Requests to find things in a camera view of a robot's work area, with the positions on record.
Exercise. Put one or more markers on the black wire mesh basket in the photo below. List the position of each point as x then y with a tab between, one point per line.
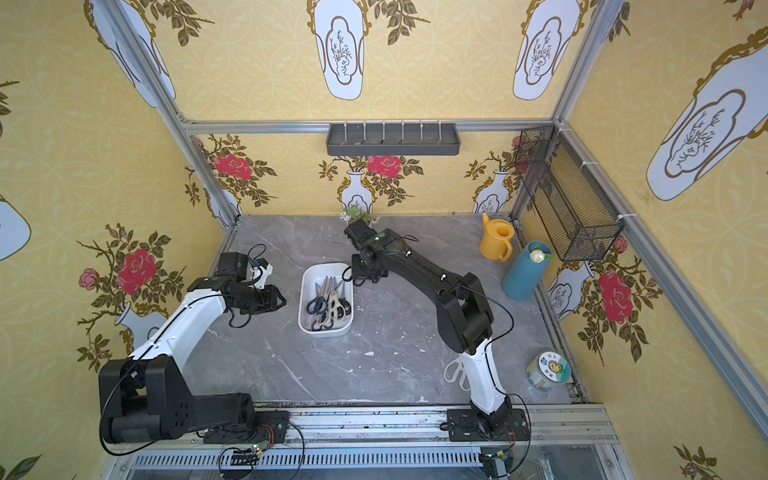
581	222

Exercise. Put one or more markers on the yellow watering can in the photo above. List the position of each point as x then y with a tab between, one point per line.
496	241

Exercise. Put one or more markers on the teal bottle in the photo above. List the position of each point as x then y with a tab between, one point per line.
521	280

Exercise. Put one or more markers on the dark blue scissors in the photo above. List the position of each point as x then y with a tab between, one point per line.
318	304

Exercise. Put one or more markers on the cream kitchen shears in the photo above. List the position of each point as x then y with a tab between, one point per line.
338	309

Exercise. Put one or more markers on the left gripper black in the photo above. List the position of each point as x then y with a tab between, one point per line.
261	298

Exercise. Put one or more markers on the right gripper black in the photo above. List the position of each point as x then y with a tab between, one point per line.
358	234

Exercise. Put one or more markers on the aluminium front rail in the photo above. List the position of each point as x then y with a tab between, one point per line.
540	441

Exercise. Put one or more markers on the small potted plant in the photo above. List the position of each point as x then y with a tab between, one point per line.
354	212

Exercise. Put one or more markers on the white plastic storage box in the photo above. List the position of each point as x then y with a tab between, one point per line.
314	275

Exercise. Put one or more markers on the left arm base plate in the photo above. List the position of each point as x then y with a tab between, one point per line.
270	426

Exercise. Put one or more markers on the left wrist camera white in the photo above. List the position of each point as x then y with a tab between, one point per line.
261	270

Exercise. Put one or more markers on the grey wall shelf rack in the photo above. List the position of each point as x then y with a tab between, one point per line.
393	138

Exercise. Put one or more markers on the pink handled scissors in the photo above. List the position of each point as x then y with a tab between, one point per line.
318	322

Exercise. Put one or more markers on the white kitchen shears front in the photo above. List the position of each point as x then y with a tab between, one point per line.
454	373

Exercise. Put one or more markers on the tape roll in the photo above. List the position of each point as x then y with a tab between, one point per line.
548	369

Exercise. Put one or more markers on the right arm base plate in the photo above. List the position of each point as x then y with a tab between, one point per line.
472	425

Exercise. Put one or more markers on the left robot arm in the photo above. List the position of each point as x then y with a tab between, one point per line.
145	397

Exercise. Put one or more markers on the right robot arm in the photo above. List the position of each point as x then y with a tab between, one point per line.
463	311

